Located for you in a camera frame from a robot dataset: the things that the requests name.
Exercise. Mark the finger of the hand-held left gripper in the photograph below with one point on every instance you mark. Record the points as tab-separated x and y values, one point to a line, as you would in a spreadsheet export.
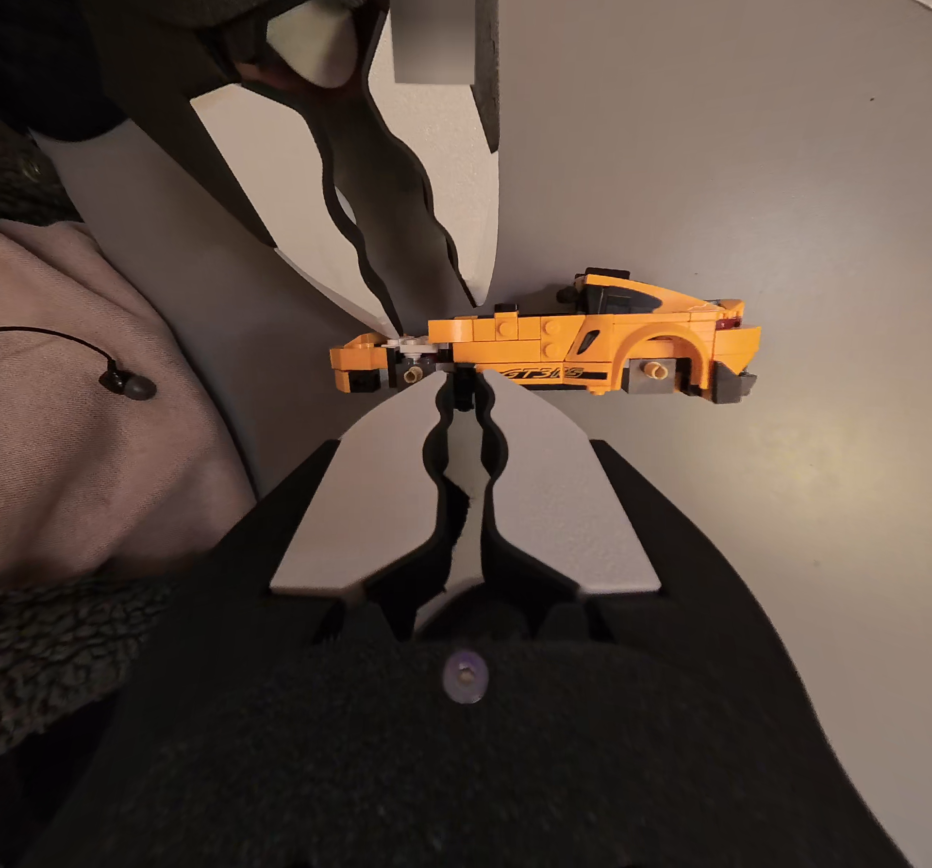
460	170
270	154

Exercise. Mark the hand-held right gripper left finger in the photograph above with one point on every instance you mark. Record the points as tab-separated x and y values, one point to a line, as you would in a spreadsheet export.
372	504

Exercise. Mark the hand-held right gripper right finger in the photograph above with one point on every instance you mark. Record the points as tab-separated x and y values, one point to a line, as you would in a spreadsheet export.
575	512

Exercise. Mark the orange lego car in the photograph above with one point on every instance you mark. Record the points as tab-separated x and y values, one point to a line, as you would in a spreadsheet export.
510	336

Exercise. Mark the person's left hand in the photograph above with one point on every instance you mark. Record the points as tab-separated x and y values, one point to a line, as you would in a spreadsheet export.
258	72

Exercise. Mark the beige hoodie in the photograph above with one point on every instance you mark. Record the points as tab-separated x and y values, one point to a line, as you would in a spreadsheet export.
95	446

